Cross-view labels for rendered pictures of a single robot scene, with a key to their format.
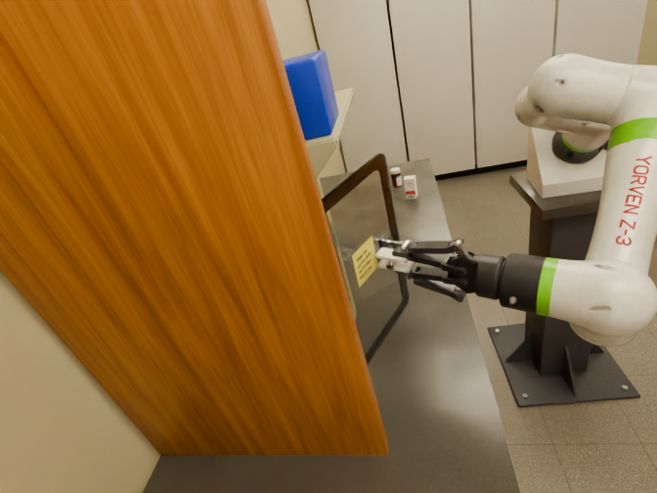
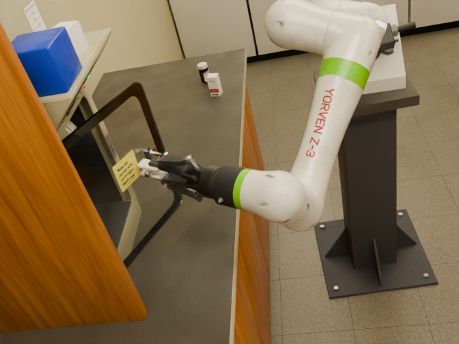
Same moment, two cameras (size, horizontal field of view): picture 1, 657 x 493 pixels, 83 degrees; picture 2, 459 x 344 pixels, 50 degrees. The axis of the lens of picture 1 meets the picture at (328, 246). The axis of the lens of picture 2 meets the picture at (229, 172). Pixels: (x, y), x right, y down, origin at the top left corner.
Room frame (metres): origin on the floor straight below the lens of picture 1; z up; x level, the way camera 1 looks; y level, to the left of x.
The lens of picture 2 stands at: (-0.39, -0.23, 1.88)
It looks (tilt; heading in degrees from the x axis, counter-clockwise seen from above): 37 degrees down; 356
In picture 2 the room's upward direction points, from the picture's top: 15 degrees counter-clockwise
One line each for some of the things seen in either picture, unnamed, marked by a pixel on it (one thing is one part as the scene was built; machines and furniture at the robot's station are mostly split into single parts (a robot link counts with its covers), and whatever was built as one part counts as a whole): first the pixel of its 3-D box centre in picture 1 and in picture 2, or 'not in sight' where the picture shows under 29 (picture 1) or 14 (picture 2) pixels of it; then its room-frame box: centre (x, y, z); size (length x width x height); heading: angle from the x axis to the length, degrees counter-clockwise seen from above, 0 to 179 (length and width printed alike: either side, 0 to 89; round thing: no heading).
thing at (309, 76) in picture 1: (292, 99); (42, 63); (0.53, -0.01, 1.55); 0.10 x 0.10 x 0.09; 74
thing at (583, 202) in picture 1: (571, 187); (362, 86); (1.13, -0.90, 0.92); 0.32 x 0.32 x 0.04; 78
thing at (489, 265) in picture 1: (475, 274); (204, 180); (0.50, -0.23, 1.20); 0.09 x 0.07 x 0.08; 47
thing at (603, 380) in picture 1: (560, 287); (367, 181); (1.13, -0.90, 0.45); 0.48 x 0.48 x 0.90; 78
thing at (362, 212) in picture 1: (363, 275); (126, 181); (0.60, -0.05, 1.19); 0.30 x 0.01 x 0.40; 136
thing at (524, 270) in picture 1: (521, 280); (233, 185); (0.45, -0.29, 1.20); 0.12 x 0.06 x 0.09; 137
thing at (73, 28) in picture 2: not in sight; (67, 39); (0.67, -0.05, 1.54); 0.05 x 0.05 x 0.06; 58
